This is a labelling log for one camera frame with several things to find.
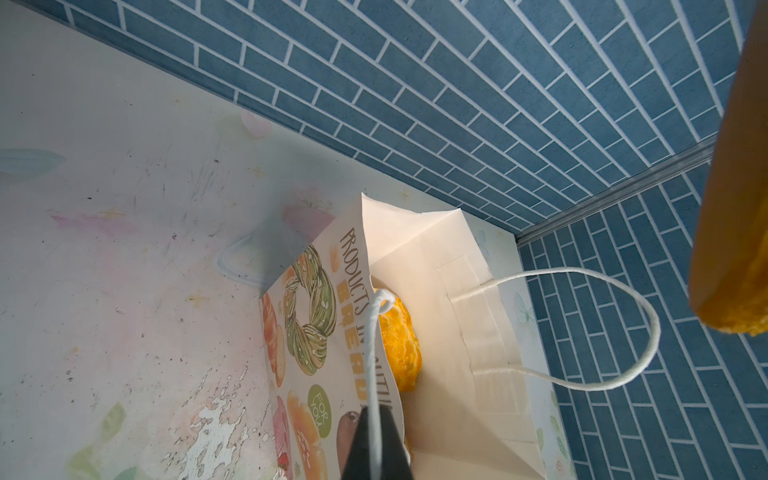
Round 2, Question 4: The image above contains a printed paper bag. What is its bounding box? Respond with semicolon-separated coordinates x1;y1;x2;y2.
257;193;662;480

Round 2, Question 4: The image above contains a sesame fake bread loaf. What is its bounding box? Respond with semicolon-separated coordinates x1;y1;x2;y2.
689;1;767;336

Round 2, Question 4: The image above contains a large wrinkled ring bread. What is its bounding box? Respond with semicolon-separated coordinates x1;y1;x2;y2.
379;297;422;393

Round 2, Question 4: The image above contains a metal corner frame post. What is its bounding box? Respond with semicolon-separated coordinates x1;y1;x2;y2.
515;135;717;248

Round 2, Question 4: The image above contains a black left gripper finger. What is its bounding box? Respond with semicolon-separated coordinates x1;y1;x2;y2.
340;407;414;480

